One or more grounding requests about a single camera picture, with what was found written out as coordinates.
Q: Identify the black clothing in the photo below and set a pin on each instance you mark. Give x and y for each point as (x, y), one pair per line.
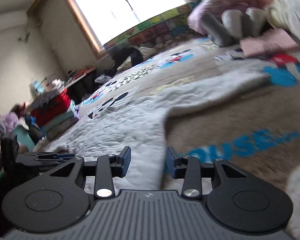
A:
(125, 56)

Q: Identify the white dotted rolled garment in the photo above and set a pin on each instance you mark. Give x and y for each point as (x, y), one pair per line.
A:
(256, 20)

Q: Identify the pink folded shirt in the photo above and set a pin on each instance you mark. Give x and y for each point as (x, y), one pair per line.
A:
(267, 42)

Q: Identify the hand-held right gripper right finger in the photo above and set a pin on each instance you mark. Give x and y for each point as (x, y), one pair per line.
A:
(171, 162)

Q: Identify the printed cartoon blanket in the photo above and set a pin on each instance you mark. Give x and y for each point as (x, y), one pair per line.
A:
(215, 120)

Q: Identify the colourful picture headboard mat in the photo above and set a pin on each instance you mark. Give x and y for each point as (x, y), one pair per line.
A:
(155, 27)

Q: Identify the grey rolled garment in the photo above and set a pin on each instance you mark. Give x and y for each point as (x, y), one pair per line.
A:
(216, 30)

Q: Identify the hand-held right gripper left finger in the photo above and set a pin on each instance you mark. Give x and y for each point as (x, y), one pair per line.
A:
(125, 162)

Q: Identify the grey crumpled clothing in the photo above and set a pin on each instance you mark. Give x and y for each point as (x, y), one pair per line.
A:
(102, 79)

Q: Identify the stack of folded clothes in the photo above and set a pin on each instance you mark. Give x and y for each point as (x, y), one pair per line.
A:
(55, 110)

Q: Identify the white quilted rolled garment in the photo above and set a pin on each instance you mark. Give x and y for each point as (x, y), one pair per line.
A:
(233, 23)

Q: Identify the pile of mixed clothes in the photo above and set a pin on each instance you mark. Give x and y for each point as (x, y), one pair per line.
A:
(7, 122)

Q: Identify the window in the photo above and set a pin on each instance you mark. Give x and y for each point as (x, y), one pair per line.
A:
(125, 7)

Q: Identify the dark desk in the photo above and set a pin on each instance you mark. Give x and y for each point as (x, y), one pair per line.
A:
(81, 82)

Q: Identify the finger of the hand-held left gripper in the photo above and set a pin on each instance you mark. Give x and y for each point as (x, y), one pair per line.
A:
(40, 159)

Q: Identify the white quilted garment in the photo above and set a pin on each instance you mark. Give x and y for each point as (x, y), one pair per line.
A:
(233, 23)
(130, 130)

